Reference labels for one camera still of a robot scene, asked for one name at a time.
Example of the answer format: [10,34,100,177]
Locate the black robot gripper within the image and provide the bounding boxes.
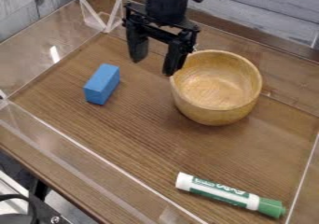
[123,0,201,77]

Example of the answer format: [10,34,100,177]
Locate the blue rectangular block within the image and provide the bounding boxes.
[84,63,121,105]

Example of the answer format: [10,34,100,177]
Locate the brown wooden bowl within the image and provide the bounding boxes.
[170,49,263,126]

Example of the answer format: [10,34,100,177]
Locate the clear acrylic tray walls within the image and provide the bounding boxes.
[0,0,319,224]

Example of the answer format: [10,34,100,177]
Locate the green white dry-erase marker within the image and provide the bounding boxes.
[177,172,286,218]

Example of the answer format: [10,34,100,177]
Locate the black cable under table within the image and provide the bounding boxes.
[0,193,42,217]

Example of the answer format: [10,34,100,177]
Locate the black metal table bracket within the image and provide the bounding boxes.
[28,180,64,224]

